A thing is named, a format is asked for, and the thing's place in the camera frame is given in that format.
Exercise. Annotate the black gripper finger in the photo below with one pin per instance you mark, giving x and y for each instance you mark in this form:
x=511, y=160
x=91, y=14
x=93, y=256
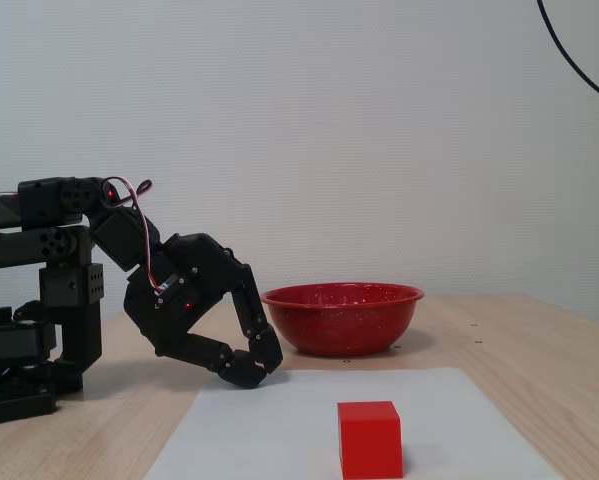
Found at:
x=214, y=357
x=251, y=310

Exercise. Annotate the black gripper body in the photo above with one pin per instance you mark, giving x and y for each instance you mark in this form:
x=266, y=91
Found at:
x=179, y=290

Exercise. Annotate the red cube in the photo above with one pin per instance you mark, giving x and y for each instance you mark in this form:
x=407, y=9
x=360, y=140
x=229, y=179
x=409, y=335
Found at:
x=369, y=440

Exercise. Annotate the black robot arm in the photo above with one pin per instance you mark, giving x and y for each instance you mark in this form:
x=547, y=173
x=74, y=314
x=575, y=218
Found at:
x=54, y=250

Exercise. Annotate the red speckled enamel bowl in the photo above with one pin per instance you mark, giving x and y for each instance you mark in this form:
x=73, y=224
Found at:
x=339, y=325

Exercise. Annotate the white paper sheet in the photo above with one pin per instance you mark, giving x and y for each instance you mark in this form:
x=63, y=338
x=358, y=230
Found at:
x=279, y=425

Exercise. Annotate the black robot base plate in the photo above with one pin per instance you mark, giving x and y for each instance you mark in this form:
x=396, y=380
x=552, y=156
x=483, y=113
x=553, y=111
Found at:
x=14, y=402

